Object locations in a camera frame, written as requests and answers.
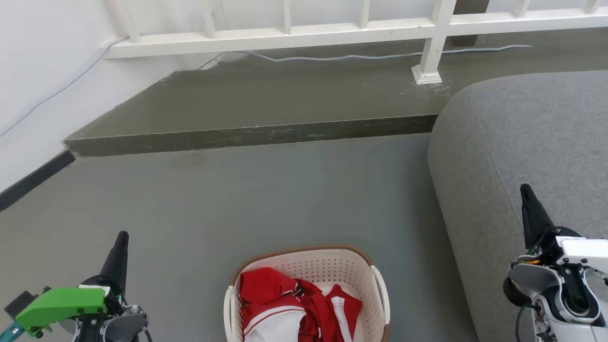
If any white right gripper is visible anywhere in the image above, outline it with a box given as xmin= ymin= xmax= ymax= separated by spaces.
xmin=503 ymin=183 xmax=608 ymax=308

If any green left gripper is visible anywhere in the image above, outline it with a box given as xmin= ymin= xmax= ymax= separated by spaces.
xmin=0 ymin=231 xmax=130 ymax=342

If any cream plastic laundry basket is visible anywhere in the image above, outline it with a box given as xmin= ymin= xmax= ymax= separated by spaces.
xmin=223 ymin=244 xmax=391 ymax=342

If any grey fabric sofa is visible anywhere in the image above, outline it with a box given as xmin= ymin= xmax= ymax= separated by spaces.
xmin=427 ymin=70 xmax=608 ymax=342

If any black baseboard strip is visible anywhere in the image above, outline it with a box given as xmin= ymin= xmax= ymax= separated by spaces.
xmin=0 ymin=150 xmax=76 ymax=212

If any red white garment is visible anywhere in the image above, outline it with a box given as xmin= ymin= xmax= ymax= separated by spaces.
xmin=239 ymin=267 xmax=363 ymax=342

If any white wooden railing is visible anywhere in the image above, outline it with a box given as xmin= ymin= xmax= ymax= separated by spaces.
xmin=104 ymin=0 xmax=608 ymax=86

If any white wall cable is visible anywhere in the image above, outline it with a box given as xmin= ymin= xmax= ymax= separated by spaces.
xmin=0 ymin=36 xmax=129 ymax=138

